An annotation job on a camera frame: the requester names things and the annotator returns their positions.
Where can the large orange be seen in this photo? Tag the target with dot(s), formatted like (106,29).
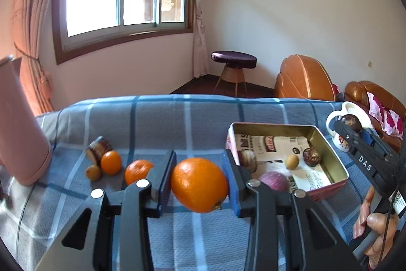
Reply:
(199,185)

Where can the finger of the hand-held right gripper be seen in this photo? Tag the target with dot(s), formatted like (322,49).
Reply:
(369,137)
(344,129)

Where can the brown leather sofa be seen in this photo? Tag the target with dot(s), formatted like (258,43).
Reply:
(357,93)

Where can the red window decal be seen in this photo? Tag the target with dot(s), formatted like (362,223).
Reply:
(167,3)

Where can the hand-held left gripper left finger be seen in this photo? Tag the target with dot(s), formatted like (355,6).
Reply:
(165,188)

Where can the pink floral blanket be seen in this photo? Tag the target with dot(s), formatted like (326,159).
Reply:
(387,115)

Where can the white printed mug with lid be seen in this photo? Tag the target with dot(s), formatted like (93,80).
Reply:
(334,118)

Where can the pink metal tin box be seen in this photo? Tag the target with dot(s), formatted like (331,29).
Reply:
(336,175)

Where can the brown shell-like item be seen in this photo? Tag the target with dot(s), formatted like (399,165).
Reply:
(248,161)

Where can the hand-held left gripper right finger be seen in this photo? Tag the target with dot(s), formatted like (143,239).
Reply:
(234,194)

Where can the person's right hand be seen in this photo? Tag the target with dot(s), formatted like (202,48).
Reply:
(377,226)

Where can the wrinkled tangerine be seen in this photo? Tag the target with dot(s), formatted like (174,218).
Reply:
(138,172)

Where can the brown leather armchair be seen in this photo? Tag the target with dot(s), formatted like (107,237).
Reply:
(301,77)

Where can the small smooth orange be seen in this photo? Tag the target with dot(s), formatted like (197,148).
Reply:
(111,163)

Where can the beige curtain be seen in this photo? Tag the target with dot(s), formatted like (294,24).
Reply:
(199,36)

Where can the dark sugarcane piece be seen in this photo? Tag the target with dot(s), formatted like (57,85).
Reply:
(100,147)

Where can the small yellow-brown fruit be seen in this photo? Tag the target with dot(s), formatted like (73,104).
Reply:
(93,172)
(292,161)

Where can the pink electric kettle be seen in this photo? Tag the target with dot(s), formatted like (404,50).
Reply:
(19,131)

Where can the round purple-topped stool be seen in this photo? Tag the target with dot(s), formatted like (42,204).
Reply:
(234,56)

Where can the orange curtain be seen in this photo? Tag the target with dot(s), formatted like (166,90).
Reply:
(28,20)

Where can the purple round fruit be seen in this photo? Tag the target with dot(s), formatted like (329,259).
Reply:
(274,182)

